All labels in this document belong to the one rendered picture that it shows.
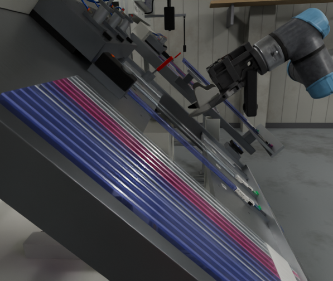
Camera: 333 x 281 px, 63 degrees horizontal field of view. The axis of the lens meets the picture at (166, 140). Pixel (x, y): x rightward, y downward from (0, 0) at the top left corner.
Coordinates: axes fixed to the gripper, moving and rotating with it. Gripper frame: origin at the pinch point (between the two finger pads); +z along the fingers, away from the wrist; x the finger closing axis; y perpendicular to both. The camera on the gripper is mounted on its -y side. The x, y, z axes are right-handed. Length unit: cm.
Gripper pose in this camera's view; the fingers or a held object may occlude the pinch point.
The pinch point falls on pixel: (192, 112)
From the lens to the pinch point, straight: 70.5
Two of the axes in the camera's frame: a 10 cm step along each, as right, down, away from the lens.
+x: -0.7, 3.2, -9.5
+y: -5.6, -8.0, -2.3
